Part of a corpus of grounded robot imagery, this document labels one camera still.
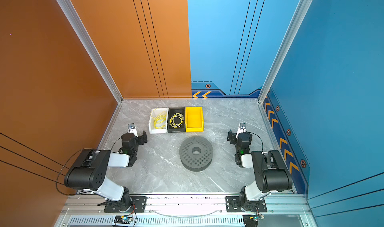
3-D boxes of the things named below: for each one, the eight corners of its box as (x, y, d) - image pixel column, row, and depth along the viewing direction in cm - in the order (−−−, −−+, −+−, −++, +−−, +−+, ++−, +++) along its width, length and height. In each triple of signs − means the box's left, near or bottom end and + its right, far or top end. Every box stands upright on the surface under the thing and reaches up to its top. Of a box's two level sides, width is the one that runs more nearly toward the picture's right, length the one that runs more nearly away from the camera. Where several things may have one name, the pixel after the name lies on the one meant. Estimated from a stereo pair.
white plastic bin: (149, 134, 101) (146, 129, 96) (154, 114, 113) (152, 108, 107) (168, 134, 101) (166, 129, 95) (171, 114, 113) (169, 108, 107)
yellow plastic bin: (184, 133, 102) (183, 127, 96) (186, 113, 114) (185, 106, 108) (203, 133, 102) (203, 127, 96) (202, 113, 114) (203, 106, 108)
